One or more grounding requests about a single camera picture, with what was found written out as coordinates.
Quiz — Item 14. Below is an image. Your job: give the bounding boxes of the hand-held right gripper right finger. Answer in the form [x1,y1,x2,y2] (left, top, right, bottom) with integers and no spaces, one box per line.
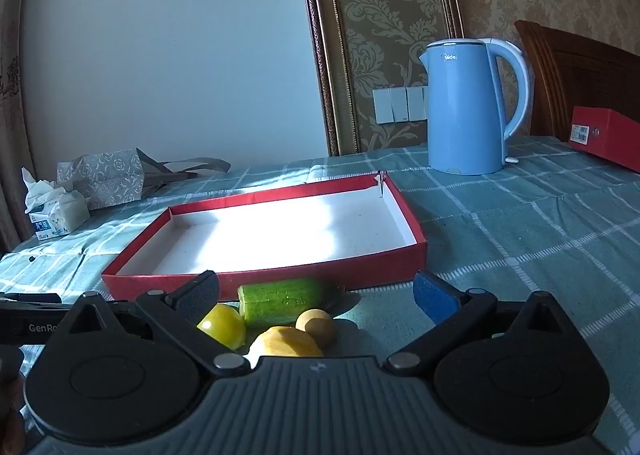
[383,269,584,378]

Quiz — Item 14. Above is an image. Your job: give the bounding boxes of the red cardboard box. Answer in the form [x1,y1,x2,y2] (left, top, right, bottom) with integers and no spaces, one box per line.
[569,106,640,172]

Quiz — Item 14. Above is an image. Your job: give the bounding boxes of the small round tan potato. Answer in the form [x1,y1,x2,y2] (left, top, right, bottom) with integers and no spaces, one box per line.
[295,308,336,349]

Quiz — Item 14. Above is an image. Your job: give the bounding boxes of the yellow mango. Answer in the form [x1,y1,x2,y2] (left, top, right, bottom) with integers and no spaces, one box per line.
[247,326,326,369]

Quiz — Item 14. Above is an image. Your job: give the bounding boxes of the white tissue pack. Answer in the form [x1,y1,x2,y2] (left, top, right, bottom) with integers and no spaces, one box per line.
[21,166,92,241]

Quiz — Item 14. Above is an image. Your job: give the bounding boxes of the grey patterned paper bag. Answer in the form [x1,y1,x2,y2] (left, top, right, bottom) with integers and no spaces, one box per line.
[56,148,232,211]

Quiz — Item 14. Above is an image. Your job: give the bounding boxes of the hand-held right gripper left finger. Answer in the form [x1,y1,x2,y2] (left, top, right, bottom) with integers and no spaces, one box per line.
[64,270,252,378]

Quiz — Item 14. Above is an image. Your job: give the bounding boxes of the red cardboard box tray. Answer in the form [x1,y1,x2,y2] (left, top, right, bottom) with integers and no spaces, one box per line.
[101,172,429,304]

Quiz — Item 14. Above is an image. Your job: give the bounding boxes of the blue electric kettle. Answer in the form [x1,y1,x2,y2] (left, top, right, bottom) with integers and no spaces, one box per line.
[418,37,531,175]

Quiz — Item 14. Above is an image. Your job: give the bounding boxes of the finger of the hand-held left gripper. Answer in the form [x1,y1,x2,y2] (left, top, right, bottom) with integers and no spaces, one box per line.
[0,292,64,306]

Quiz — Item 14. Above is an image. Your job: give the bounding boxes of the white wall switch panel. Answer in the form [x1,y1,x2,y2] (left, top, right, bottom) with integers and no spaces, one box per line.
[372,85,429,125]

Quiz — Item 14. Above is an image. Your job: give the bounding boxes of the yellow-green round tomato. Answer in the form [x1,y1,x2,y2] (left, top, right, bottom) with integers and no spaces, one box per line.
[197,304,247,351]

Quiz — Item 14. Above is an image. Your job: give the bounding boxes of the wooden chair back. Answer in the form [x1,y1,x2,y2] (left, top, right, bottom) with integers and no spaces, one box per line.
[514,20,640,142]

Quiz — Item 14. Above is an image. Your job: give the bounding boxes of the green cucumber piece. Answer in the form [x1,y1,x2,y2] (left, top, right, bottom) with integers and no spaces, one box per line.
[237,277,347,331]

